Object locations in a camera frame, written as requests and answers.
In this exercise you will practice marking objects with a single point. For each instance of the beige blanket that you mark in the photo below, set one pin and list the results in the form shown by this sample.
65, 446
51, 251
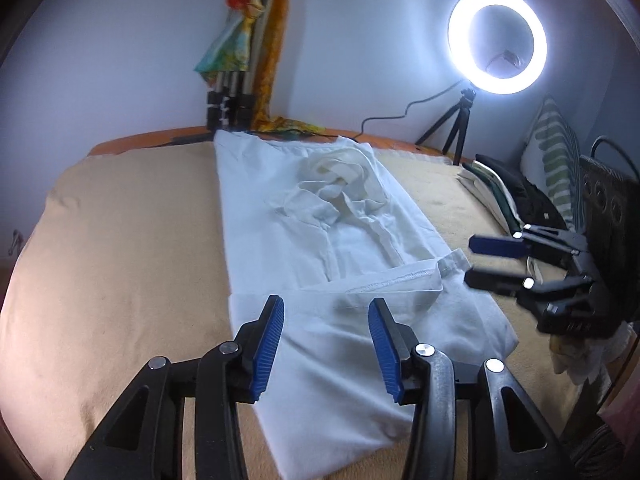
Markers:
125, 260

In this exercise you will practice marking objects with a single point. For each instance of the folded grey tripod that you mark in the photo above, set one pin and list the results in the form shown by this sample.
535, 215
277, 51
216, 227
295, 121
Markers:
227, 105

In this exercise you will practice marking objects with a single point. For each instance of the white t-shirt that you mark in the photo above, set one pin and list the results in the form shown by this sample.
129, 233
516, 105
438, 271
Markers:
280, 210

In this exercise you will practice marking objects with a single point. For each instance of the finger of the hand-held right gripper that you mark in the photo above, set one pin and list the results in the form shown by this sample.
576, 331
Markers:
495, 246
492, 281

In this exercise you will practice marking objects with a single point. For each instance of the orange wooden bed frame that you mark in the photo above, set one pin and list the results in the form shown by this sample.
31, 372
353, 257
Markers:
150, 139

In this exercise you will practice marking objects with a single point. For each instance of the folded green cloth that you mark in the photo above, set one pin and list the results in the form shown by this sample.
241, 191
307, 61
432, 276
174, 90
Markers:
502, 195

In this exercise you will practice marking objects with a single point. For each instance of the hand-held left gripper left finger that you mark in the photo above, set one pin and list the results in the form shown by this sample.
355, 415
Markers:
267, 350

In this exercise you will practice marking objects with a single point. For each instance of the colourful scarf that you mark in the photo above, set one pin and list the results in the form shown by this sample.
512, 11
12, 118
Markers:
230, 45

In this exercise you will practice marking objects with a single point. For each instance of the green striped pillow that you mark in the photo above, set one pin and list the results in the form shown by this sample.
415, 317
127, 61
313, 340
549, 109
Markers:
550, 160

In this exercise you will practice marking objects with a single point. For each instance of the black gooseneck phone holder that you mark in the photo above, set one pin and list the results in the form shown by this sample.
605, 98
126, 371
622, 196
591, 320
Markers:
507, 55

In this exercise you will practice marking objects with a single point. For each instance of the black ornate chair back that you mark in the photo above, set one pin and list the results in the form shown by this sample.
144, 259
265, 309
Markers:
610, 200

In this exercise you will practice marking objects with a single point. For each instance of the small black tripod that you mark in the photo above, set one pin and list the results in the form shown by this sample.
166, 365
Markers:
466, 102

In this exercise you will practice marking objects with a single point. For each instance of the white crumpled cloth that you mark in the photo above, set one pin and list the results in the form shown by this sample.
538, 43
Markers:
590, 355

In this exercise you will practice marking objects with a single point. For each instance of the orange patterned cloth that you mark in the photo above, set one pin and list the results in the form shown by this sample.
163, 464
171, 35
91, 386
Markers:
270, 60

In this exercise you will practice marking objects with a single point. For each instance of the stack of folded clothes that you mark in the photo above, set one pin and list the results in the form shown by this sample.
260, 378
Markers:
530, 200

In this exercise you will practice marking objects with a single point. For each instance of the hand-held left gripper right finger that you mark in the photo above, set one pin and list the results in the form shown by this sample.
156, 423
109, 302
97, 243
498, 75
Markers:
385, 350

